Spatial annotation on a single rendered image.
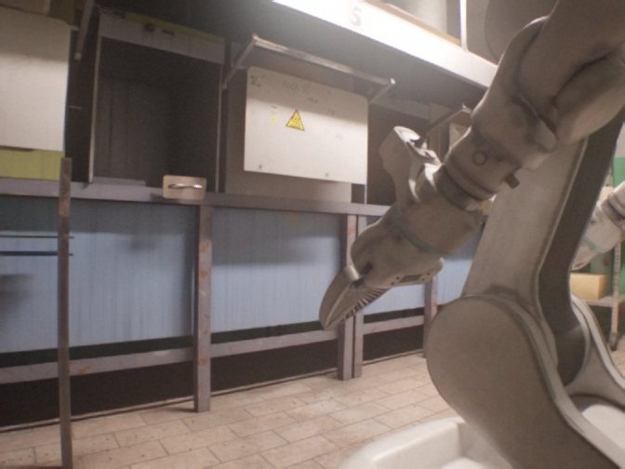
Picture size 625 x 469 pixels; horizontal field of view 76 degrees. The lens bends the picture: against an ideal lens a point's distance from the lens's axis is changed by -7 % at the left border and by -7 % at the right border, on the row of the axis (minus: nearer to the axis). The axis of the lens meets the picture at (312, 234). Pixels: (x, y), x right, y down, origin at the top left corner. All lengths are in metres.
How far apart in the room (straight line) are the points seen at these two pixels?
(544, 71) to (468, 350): 0.34
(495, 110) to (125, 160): 1.99
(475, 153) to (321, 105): 1.51
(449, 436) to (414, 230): 0.53
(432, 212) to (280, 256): 1.54
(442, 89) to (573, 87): 3.34
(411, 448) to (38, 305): 1.26
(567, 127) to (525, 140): 0.03
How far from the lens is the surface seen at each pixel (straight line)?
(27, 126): 1.46
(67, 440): 1.47
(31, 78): 1.49
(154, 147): 2.27
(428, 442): 0.82
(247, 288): 1.83
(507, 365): 0.54
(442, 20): 3.22
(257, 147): 1.65
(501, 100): 0.37
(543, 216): 0.56
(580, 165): 0.57
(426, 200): 0.39
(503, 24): 0.59
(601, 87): 0.35
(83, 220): 1.62
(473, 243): 2.95
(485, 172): 0.38
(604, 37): 0.35
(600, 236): 0.82
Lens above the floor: 0.70
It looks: level
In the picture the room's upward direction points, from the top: 1 degrees clockwise
